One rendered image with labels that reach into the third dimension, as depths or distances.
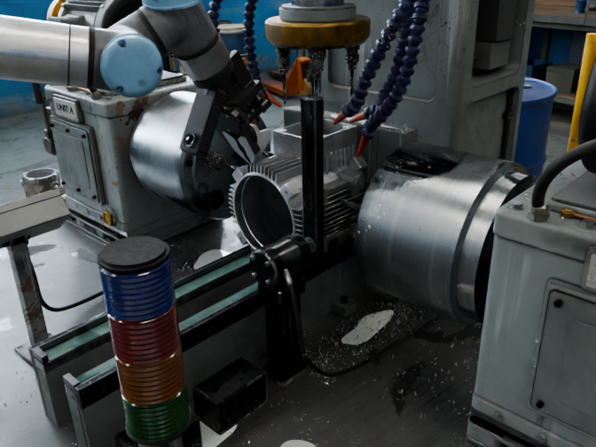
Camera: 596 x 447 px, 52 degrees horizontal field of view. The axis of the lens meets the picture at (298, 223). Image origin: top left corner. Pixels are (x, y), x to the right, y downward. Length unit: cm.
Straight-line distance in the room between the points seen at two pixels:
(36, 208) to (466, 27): 79
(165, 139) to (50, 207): 29
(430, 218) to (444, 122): 37
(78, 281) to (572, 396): 100
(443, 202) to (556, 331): 22
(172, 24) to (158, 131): 38
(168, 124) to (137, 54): 49
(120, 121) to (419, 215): 74
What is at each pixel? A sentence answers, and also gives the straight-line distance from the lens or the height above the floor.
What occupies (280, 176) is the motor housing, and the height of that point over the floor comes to 110.
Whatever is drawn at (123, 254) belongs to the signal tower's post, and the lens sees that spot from 53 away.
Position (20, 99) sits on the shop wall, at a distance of 662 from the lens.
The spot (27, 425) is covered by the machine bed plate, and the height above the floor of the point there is 80.
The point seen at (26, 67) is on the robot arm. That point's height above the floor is 132.
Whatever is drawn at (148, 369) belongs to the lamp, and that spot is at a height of 111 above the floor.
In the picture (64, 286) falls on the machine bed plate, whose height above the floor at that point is 80.
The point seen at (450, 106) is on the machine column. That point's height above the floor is 117.
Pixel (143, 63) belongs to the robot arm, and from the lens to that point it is 79.
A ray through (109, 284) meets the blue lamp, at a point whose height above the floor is 120.
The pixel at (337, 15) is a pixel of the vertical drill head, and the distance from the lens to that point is 104.
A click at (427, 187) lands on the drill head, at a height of 114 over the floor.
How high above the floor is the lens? 145
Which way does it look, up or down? 25 degrees down
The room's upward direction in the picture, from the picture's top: 1 degrees counter-clockwise
